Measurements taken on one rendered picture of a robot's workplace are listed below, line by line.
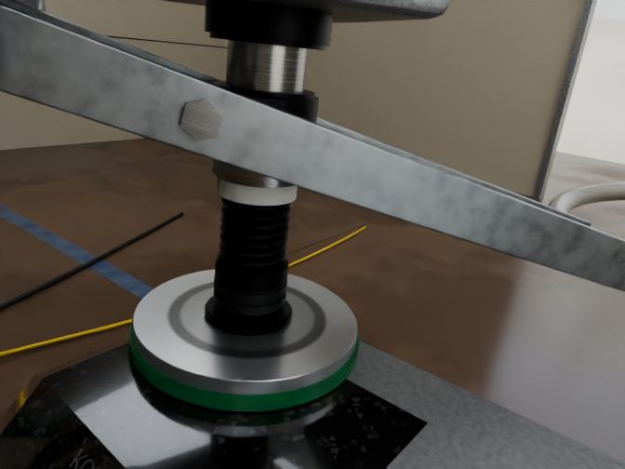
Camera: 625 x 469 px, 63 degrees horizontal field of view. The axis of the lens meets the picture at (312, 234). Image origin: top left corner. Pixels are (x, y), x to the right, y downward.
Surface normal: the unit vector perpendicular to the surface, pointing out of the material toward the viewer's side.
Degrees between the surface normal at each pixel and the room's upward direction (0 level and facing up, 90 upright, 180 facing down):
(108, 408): 0
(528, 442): 0
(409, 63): 90
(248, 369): 0
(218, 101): 90
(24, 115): 90
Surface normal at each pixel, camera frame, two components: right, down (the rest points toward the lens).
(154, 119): 0.27, 0.36
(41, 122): 0.79, 0.29
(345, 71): -0.60, 0.22
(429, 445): 0.11, -0.93
